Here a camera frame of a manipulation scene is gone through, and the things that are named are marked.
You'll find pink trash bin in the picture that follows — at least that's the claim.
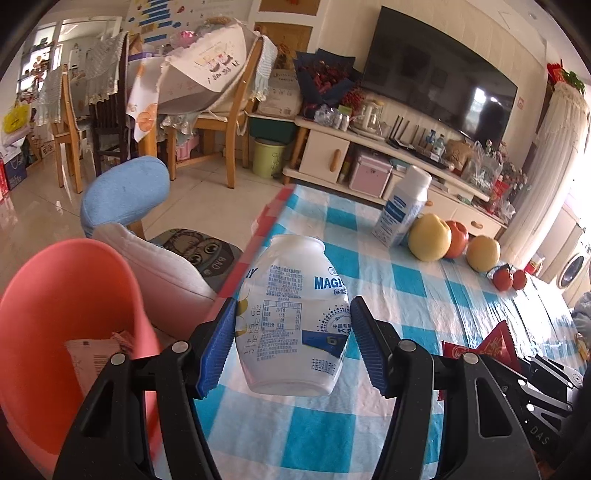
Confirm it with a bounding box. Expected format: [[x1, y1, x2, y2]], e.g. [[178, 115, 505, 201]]
[[1, 239, 161, 478]]

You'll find yellow pear right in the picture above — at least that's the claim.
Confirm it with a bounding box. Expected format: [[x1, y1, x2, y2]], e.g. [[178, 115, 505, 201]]
[[466, 235, 501, 273]]

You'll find dark flower bouquet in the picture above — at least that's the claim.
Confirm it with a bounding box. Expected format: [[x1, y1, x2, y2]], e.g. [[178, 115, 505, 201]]
[[294, 48, 363, 119]]

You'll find tall white milk bottle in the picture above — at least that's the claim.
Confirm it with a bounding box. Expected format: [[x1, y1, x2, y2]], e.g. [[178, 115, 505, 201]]
[[373, 166, 432, 248]]

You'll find red apple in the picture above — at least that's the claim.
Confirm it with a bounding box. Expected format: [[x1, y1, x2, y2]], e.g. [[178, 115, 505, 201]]
[[445, 220, 469, 259]]

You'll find grey wipes packet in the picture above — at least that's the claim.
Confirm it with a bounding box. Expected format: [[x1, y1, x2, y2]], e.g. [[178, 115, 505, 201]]
[[65, 339, 120, 396]]

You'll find white standing air conditioner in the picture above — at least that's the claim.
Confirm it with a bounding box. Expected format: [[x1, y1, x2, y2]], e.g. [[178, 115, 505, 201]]
[[500, 82, 589, 268]]

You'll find wooden chair with cloth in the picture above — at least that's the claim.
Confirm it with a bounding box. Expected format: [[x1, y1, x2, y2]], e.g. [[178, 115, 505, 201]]
[[126, 17, 277, 189]]

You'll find blue checkered tablecloth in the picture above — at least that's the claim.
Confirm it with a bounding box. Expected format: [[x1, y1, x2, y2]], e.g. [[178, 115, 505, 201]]
[[197, 186, 584, 479]]

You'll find small white yogurt bottle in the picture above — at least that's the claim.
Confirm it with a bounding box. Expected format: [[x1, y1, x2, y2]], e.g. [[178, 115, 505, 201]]
[[235, 234, 351, 397]]

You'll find tangerine with leaf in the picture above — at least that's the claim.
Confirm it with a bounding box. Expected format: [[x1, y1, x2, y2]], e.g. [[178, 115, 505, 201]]
[[487, 264, 514, 292]]

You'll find small tangerine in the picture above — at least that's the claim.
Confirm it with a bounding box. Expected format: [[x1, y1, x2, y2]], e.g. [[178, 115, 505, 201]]
[[512, 270, 528, 291]]

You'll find yellow pear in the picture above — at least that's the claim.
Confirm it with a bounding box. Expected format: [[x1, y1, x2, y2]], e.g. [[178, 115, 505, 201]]
[[466, 235, 501, 273], [408, 213, 452, 262]]

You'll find red candy wrapper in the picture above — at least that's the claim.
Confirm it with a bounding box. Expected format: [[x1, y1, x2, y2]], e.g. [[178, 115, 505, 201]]
[[442, 320, 521, 373]]

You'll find white tv cabinet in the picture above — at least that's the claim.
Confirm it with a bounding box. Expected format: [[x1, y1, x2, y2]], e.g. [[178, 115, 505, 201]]
[[283, 118, 505, 239]]

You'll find pink storage box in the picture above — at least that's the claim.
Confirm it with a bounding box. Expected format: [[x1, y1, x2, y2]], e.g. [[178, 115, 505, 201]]
[[349, 155, 393, 198]]

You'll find black flat television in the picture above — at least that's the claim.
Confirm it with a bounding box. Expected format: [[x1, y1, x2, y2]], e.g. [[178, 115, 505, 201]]
[[361, 7, 517, 146]]

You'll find white electric kettle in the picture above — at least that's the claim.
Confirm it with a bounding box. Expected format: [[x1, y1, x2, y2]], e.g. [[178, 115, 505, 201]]
[[352, 99, 386, 140]]

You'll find green waste bucket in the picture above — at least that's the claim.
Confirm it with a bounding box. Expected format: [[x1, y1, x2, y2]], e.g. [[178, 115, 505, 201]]
[[252, 138, 287, 179]]

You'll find yellow pear left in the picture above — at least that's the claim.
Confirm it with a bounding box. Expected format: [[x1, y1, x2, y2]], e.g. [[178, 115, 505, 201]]
[[408, 213, 452, 262]]

